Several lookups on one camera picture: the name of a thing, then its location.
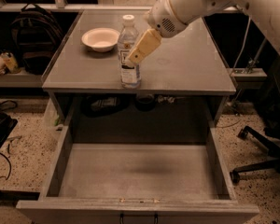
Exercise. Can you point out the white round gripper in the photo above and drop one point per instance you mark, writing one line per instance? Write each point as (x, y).
(162, 19)

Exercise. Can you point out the clear plastic water bottle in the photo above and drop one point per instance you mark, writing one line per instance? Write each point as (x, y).
(129, 73)

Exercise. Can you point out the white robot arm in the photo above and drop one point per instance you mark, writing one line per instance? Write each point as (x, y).
(264, 13)

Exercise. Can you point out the grey cabinet with top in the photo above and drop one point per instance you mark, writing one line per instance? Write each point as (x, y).
(186, 67)

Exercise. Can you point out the open grey top drawer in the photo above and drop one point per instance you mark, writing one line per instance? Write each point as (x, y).
(94, 184)

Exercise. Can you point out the white paper bowl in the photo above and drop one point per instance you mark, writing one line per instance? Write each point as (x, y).
(100, 39)

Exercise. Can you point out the dark backpack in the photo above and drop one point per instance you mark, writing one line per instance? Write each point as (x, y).
(37, 35)

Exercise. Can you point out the black drawer handle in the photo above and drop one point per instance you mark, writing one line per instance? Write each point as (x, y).
(125, 219)

